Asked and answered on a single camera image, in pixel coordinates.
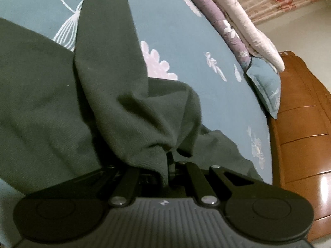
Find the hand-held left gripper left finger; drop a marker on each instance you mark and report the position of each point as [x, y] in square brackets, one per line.
[128, 183]

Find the pink floral quilt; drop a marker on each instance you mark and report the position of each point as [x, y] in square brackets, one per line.
[245, 25]

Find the purple floral quilt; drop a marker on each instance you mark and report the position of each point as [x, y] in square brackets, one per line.
[219, 18]

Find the dark green long-sleeved top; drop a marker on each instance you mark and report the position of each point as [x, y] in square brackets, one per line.
[103, 95]

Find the blue floral pillow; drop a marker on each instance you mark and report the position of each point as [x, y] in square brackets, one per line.
[266, 82]

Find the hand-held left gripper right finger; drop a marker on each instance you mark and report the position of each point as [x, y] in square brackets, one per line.
[170, 169]

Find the wooden headboard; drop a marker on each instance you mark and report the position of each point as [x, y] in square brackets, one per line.
[305, 134]

